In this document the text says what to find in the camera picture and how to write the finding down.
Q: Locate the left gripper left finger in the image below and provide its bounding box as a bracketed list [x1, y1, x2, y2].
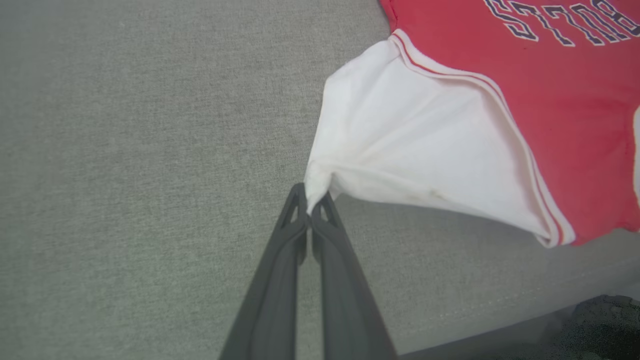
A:
[219, 182, 309, 360]

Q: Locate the red and white jersey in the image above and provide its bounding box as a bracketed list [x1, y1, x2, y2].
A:
[304, 0, 640, 249]

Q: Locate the grey fabric sofa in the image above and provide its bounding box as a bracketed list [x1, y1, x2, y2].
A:
[0, 0, 640, 360]

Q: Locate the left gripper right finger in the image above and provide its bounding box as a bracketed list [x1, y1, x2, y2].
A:
[311, 192, 399, 360]

